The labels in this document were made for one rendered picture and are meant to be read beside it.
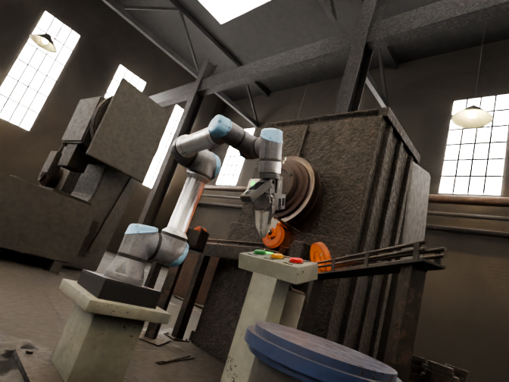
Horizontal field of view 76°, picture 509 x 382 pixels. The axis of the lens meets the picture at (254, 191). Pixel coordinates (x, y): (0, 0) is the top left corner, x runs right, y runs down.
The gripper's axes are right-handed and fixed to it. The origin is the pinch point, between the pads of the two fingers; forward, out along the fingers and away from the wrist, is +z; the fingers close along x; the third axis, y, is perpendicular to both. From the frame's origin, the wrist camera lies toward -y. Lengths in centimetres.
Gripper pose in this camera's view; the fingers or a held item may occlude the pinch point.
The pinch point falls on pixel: (261, 233)
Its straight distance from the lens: 110.7
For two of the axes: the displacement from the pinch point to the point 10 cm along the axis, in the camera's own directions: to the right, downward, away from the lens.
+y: 6.9, 0.5, 7.2
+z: -0.6, 10.0, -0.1
